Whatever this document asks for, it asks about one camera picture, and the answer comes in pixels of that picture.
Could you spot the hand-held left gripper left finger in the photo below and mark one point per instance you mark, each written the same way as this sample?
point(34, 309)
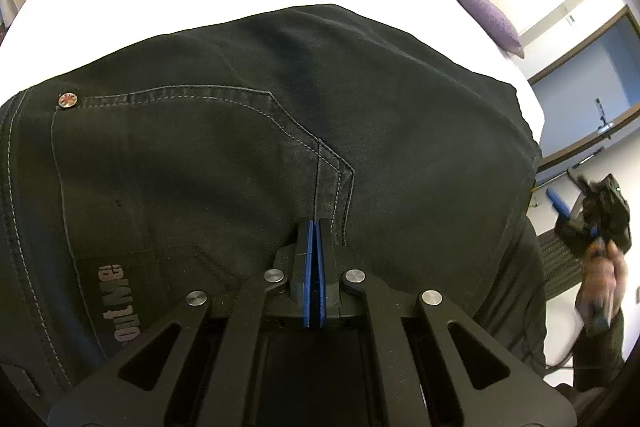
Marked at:
point(308, 267)

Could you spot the door with wooden frame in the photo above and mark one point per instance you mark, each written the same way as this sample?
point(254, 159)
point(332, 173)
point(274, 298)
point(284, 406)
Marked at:
point(590, 72)

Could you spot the person's right hand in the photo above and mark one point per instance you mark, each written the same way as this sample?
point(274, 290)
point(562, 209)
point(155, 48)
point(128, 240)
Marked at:
point(602, 277)

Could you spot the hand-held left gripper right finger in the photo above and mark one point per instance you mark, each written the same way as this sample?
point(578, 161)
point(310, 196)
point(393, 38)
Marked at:
point(322, 267)

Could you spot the dark ribbed mat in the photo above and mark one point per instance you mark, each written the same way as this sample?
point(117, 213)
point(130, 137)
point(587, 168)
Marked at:
point(560, 267)

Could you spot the black pants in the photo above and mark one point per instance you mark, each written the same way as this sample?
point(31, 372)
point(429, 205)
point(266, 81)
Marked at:
point(200, 157)

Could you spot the purple pillow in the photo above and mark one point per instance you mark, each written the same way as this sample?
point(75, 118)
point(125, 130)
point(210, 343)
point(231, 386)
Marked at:
point(485, 14)

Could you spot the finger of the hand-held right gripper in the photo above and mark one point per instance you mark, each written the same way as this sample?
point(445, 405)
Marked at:
point(559, 202)

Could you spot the person's right forearm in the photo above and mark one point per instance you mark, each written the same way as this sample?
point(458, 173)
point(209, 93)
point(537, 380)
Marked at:
point(597, 352)

